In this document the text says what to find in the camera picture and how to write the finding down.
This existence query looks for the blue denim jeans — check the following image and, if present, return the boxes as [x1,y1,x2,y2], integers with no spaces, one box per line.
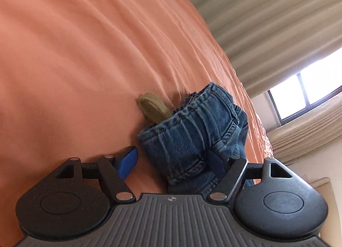
[138,83,249,197]

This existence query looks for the olive green fabric item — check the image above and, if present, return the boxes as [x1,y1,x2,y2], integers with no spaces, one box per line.
[136,93,172,124]

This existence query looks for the beige right curtain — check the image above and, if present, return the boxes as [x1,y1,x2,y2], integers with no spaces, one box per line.
[267,94,341,163]

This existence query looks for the beige curtain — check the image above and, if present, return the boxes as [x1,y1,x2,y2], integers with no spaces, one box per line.
[190,0,341,97]
[267,94,341,163]

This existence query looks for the beige padded headboard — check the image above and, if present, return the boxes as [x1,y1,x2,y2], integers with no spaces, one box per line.
[310,176,342,247]

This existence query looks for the orange bed sheet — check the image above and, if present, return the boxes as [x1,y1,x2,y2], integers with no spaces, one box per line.
[1,0,273,246]

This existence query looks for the window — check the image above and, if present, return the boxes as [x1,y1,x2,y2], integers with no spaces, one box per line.
[268,49,341,125]

